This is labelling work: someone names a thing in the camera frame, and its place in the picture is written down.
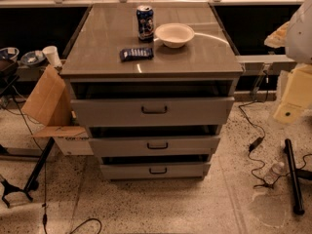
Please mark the brown cardboard box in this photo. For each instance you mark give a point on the brown cardboard box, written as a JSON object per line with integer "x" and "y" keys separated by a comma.
{"x": 49, "y": 104}

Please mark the blue bowl near cup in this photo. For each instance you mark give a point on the blue bowl near cup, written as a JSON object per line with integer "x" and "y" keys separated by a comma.
{"x": 33, "y": 58}

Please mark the black stand leg left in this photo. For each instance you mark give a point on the black stand leg left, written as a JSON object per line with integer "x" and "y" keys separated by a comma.
{"x": 32, "y": 183}

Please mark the clear plastic water bottle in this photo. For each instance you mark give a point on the clear plastic water bottle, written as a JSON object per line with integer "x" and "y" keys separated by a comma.
{"x": 274, "y": 172}

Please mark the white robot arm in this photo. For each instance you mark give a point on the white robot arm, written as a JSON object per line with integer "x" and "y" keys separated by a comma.
{"x": 295, "y": 36}

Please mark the blue bowl far left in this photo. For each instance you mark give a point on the blue bowl far left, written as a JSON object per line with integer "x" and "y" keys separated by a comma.
{"x": 11, "y": 53}

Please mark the white paper cup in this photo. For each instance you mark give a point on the white paper cup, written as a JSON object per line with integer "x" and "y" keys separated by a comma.
{"x": 52, "y": 55}

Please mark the black stand leg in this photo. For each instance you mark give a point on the black stand leg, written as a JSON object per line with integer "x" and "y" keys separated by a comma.
{"x": 296, "y": 175}
{"x": 32, "y": 183}

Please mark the black stand leg right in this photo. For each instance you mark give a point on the black stand leg right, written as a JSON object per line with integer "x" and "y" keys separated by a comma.
{"x": 296, "y": 175}

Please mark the grey drawer cabinet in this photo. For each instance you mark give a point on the grey drawer cabinet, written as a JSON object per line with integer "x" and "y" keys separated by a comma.
{"x": 204, "y": 67}

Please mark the blue soda can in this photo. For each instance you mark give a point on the blue soda can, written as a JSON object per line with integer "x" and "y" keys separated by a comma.
{"x": 145, "y": 23}

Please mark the dark blue snack bag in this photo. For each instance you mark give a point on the dark blue snack bag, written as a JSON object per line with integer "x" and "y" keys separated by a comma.
{"x": 136, "y": 54}

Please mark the white paper bowl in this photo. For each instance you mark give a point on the white paper bowl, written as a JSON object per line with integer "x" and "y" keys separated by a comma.
{"x": 174, "y": 35}

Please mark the grey top drawer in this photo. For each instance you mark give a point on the grey top drawer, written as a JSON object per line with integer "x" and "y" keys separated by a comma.
{"x": 132, "y": 112}

